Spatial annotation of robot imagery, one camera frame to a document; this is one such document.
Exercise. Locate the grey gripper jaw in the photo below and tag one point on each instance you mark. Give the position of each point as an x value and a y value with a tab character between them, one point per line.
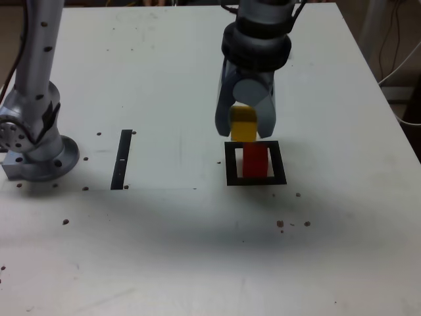
253	92
223	108

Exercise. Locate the yellow cube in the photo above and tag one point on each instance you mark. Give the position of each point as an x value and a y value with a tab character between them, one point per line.
243	126

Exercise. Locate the black tape square outline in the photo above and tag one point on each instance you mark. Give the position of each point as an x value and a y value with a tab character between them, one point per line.
256	181

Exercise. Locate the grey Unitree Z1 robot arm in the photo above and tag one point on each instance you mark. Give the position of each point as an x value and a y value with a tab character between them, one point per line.
33	66

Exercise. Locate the black tape strip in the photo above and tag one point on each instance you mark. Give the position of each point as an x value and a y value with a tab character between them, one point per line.
121	158

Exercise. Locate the white frame post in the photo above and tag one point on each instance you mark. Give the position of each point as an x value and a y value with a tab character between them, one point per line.
371	23

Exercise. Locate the red cube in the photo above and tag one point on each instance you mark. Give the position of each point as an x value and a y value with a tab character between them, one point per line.
255	163

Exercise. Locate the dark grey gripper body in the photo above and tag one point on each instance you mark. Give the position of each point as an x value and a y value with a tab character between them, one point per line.
256	74

